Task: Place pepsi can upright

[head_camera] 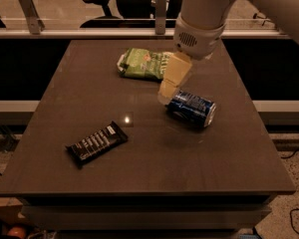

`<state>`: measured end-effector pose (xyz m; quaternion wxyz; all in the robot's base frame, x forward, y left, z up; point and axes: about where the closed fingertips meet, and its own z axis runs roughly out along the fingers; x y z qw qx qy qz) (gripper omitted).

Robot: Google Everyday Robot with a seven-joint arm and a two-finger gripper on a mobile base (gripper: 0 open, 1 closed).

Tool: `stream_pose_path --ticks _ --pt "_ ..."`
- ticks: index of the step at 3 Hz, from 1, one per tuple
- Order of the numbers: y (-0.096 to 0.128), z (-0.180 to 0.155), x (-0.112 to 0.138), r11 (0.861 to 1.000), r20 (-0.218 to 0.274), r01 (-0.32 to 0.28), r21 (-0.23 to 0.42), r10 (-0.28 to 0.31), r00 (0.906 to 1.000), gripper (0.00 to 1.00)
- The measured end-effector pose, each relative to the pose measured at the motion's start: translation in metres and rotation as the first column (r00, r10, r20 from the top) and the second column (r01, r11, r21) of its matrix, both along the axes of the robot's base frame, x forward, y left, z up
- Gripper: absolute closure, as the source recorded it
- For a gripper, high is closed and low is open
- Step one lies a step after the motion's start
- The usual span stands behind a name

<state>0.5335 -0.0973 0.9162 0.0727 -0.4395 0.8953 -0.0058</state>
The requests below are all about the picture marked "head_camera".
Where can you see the blue pepsi can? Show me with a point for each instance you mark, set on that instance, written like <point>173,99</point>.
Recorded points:
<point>192,108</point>

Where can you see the metal railing bracket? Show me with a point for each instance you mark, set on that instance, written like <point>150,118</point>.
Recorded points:
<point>160,6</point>
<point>34,23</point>

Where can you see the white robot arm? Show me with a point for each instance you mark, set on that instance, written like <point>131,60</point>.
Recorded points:
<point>199,26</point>

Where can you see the left metal railing bracket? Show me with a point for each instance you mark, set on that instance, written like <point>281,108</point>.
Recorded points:
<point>34,23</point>

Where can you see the dark brown table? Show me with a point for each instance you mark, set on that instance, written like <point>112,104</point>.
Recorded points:
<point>168,175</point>

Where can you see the black office chair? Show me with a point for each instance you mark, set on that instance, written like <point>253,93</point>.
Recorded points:
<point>132,14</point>

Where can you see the orange round object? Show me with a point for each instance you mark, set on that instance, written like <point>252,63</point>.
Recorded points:
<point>19,232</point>

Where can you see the black snack bar wrapper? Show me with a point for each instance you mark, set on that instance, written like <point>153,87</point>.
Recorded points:
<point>96,144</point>

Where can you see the wooden stool frame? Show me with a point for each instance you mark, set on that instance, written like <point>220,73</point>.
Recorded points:
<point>263,19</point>

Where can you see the middle metal railing bracket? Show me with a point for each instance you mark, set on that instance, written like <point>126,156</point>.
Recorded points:
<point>160,6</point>

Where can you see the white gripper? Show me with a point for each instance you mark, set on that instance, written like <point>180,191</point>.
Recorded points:
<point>198,41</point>

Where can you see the green chip bag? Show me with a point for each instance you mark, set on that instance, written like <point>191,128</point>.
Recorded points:
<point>137,63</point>

